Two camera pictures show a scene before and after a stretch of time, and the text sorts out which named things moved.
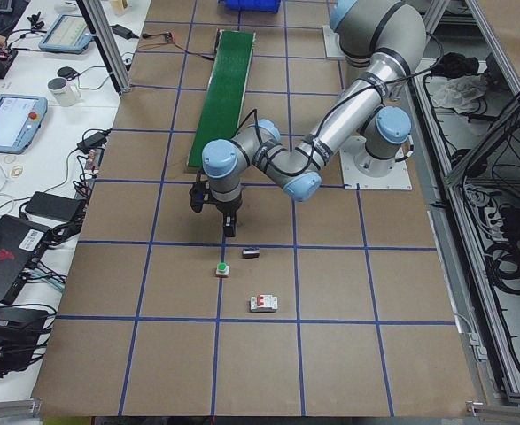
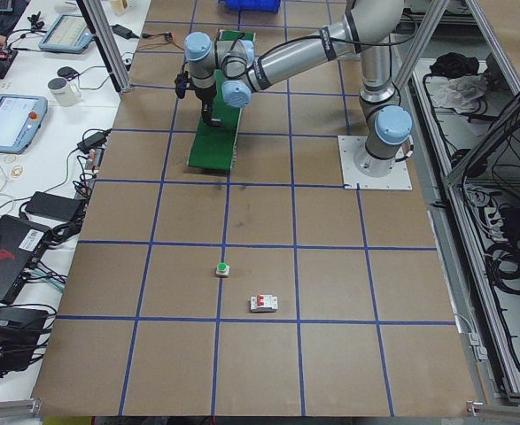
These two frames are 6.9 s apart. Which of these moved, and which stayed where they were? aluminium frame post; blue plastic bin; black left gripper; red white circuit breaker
Moved: black left gripper
Stayed: blue plastic bin; aluminium frame post; red white circuit breaker
